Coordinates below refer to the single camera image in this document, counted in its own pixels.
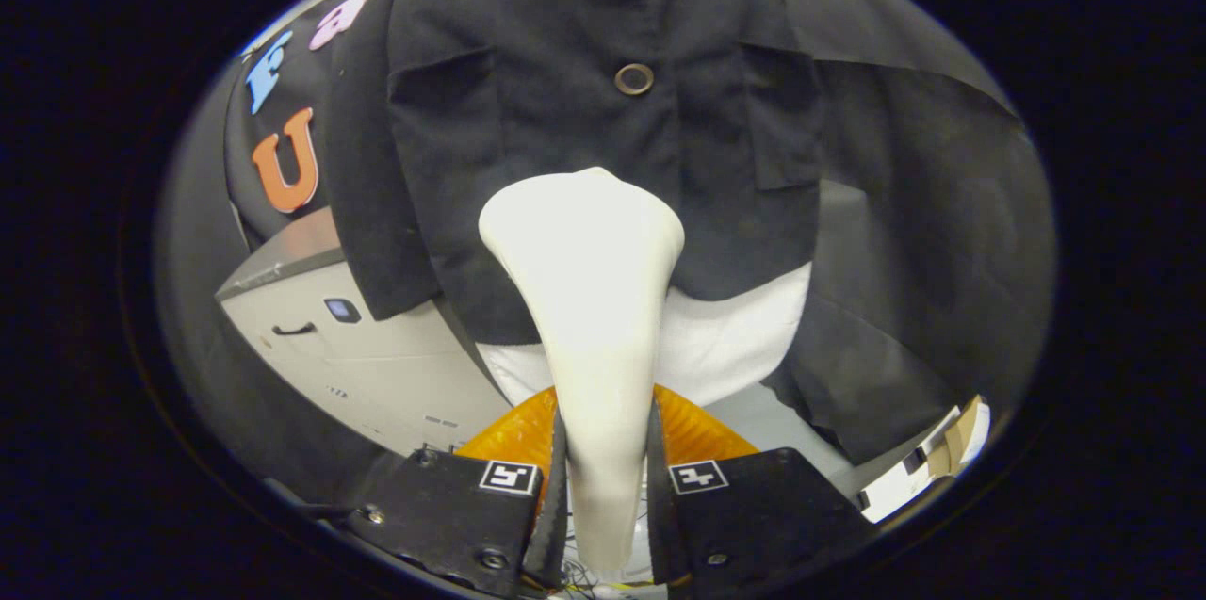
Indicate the cardboard box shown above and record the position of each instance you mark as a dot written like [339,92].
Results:
[947,449]

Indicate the white dress form mannequin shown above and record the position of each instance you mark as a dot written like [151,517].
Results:
[725,346]

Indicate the black backdrop cloth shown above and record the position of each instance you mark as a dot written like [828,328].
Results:
[923,251]

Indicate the black jacket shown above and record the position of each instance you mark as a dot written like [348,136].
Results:
[528,110]

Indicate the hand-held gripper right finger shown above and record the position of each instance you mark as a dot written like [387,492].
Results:
[660,543]

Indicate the white garment steamer head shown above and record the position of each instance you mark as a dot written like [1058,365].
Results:
[584,299]

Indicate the grey cabinet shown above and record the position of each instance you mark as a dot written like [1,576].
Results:
[396,374]

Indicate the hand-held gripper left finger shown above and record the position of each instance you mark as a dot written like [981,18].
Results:
[551,553]

